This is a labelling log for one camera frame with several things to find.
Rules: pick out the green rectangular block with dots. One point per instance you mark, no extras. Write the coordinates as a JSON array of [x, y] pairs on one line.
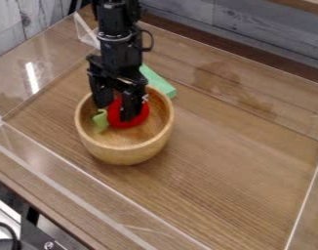
[[158, 82]]

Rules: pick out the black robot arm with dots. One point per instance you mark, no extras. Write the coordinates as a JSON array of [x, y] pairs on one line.
[[118, 16]]

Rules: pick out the wooden bowl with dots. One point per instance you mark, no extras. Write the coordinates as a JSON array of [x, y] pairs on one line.
[[126, 146]]

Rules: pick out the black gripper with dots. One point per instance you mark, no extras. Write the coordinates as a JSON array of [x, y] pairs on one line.
[[115, 68]]

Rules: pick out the black table leg bracket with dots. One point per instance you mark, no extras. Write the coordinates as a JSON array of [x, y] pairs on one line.
[[34, 238]]

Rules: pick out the clear acrylic corner bracket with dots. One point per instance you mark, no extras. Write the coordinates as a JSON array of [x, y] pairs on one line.
[[87, 34]]

